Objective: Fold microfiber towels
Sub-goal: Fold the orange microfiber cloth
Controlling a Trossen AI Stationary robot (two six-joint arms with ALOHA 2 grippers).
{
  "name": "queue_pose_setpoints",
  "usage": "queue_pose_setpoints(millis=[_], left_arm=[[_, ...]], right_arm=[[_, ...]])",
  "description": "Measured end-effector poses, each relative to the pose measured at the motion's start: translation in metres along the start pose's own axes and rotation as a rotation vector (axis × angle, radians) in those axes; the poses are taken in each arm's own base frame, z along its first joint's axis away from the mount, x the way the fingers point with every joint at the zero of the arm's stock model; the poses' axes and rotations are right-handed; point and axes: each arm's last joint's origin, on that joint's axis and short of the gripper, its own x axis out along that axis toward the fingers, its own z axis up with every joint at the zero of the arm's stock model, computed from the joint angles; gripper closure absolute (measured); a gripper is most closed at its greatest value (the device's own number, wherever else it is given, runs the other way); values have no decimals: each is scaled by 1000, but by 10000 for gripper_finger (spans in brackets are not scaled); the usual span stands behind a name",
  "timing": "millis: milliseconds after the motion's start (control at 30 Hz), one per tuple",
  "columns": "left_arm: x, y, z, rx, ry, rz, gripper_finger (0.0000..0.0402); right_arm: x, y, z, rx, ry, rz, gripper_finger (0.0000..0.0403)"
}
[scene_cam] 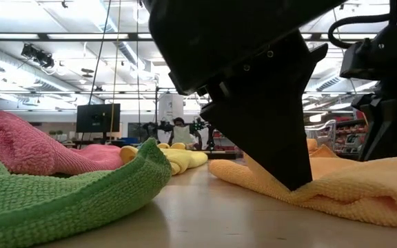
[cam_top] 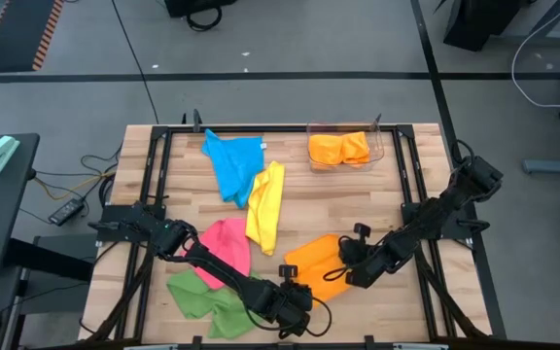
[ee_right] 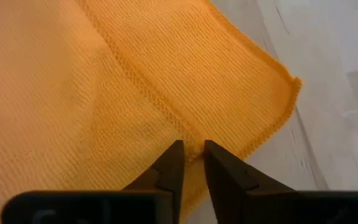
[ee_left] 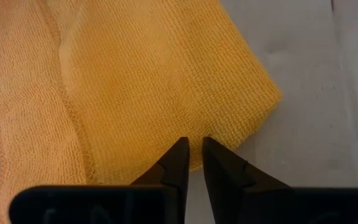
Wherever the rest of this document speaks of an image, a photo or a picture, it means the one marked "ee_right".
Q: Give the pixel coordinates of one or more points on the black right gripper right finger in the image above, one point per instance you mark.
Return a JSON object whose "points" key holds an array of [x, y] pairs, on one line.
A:
{"points": [[225, 177]]}

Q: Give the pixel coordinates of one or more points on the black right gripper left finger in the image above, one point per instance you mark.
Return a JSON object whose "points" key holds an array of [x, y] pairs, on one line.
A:
{"points": [[169, 174]]}

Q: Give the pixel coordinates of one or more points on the orange microfiber towel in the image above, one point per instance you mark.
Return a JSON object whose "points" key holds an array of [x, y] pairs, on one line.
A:
{"points": [[166, 62]]}

